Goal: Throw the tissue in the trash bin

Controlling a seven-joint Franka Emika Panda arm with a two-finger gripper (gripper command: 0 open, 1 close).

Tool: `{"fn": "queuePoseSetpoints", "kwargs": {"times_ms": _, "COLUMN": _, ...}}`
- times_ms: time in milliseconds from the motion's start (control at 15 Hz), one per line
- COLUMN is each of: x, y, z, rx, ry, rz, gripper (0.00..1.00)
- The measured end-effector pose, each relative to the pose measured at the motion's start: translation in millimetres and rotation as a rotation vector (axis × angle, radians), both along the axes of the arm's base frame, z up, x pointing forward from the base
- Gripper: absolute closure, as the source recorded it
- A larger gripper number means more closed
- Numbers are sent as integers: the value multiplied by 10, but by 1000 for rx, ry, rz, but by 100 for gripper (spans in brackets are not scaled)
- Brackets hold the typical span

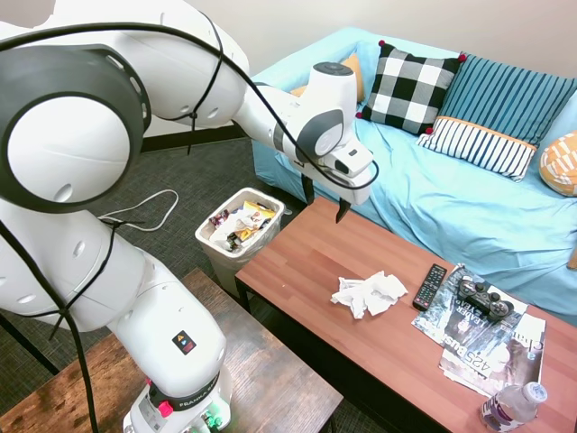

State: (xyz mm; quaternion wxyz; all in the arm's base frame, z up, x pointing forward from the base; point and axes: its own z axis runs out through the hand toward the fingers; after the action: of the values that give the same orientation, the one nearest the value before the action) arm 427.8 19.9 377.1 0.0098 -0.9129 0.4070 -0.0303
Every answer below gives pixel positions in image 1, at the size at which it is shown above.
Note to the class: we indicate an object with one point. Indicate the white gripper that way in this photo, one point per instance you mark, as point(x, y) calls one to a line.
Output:
point(356, 189)

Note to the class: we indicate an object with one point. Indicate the white tissue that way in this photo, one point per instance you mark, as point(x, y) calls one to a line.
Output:
point(374, 288)

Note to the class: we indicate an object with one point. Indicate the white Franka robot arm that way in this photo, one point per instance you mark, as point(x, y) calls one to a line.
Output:
point(67, 135)

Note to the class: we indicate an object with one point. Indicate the crumpled white paper trash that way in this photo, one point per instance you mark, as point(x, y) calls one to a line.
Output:
point(223, 234)

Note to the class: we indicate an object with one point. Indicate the beige plastic trash bin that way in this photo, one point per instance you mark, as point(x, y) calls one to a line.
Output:
point(225, 275)

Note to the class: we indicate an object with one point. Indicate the yellow snack wrapper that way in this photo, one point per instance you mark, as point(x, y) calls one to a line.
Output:
point(247, 232)

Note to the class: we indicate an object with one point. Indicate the light blue sofa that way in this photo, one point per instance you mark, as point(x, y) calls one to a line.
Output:
point(451, 207)

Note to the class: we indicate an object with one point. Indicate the mustard yellow pillow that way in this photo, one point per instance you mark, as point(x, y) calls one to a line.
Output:
point(354, 72)

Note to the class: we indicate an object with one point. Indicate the black white checked pillow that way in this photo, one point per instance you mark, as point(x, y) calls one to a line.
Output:
point(405, 90)

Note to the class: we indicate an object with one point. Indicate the black remote control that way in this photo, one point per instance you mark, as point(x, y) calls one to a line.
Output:
point(429, 288)

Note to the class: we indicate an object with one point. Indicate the reddish wooden coffee table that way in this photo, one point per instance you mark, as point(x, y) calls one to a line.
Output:
point(338, 352)

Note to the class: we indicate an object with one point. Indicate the white navy striped pillow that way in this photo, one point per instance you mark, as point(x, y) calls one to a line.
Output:
point(478, 144)

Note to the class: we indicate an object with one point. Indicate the black game controller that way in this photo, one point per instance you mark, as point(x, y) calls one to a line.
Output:
point(482, 298)

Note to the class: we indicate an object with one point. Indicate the rustic brown side table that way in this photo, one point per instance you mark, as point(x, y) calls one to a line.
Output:
point(270, 383)

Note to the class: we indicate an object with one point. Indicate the business magazine dark cover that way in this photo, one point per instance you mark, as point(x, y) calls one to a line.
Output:
point(469, 343)

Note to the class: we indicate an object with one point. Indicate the blue striped pillow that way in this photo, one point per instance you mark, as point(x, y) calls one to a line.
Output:
point(505, 94)

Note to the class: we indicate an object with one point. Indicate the yellow white patterned bolster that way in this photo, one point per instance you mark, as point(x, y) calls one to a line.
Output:
point(561, 164)

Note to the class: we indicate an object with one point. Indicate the magazine with white cover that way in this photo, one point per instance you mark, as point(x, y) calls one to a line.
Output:
point(534, 343)

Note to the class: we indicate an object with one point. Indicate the orange brown pillow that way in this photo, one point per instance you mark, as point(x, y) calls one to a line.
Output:
point(573, 258)

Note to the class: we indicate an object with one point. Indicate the clear plastic water bottle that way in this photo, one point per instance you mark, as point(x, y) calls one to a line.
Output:
point(509, 406)

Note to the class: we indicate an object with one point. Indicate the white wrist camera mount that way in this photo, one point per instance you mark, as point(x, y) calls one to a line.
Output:
point(354, 158)

